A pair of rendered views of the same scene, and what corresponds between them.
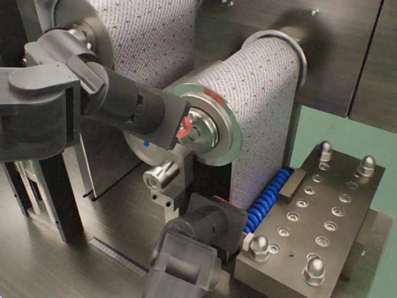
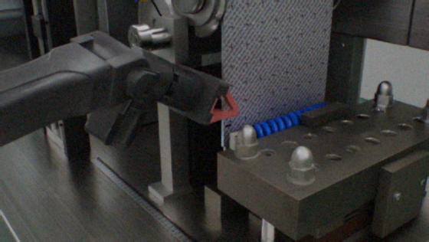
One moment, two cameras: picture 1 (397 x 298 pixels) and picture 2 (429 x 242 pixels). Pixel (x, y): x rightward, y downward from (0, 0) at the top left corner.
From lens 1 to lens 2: 0.40 m
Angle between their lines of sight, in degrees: 22
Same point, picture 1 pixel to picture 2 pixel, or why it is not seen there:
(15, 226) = (30, 138)
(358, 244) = (385, 172)
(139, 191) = not seen: hidden behind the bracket
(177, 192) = not seen: hidden behind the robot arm
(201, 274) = (116, 58)
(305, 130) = not seen: outside the picture
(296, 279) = (278, 176)
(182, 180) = (172, 53)
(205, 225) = (163, 63)
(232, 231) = (205, 97)
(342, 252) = (353, 168)
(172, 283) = (80, 51)
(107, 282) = (88, 190)
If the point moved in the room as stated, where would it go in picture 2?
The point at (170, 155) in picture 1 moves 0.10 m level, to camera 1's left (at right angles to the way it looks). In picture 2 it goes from (163, 21) to (106, 17)
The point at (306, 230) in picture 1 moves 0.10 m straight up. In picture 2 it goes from (319, 147) to (325, 83)
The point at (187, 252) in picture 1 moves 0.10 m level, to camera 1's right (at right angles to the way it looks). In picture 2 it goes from (113, 43) to (198, 50)
